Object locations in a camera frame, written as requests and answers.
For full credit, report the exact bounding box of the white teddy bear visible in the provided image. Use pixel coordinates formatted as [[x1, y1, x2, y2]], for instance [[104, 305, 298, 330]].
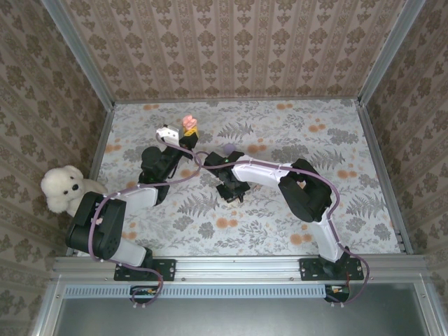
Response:
[[40, 164, 109, 216]]

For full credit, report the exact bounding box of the aluminium corner post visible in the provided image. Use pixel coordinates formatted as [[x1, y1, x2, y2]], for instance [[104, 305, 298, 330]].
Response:
[[41, 0, 116, 110], [357, 0, 427, 106]]

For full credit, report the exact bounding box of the grey metal sheet panel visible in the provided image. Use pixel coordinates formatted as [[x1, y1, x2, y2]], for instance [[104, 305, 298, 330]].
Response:
[[52, 282, 433, 336]]

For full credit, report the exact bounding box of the aluminium side rail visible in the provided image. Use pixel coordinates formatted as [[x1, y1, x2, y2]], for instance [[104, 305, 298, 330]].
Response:
[[356, 99, 414, 256], [89, 103, 116, 185]]

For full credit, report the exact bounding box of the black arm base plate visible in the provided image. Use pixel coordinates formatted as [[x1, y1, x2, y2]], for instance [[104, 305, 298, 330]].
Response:
[[299, 258, 365, 282], [113, 258, 176, 282]]

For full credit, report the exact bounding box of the slotted grey cable duct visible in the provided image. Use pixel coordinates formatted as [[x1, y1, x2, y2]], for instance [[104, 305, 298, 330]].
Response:
[[64, 283, 326, 299]]

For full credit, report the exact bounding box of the aluminium back edge rail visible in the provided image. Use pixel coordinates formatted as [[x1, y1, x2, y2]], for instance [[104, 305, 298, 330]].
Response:
[[112, 97, 361, 105]]

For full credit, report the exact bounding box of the small control board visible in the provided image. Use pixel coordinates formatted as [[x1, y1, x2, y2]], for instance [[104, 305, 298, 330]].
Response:
[[323, 283, 351, 304], [129, 285, 159, 305]]

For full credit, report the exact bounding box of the aluminium lower frame bar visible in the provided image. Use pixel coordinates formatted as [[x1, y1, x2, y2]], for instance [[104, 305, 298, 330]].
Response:
[[414, 281, 438, 336], [30, 279, 66, 336]]

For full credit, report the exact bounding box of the aluminium front frame rail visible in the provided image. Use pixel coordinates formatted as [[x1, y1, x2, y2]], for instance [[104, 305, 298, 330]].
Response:
[[52, 254, 427, 281]]

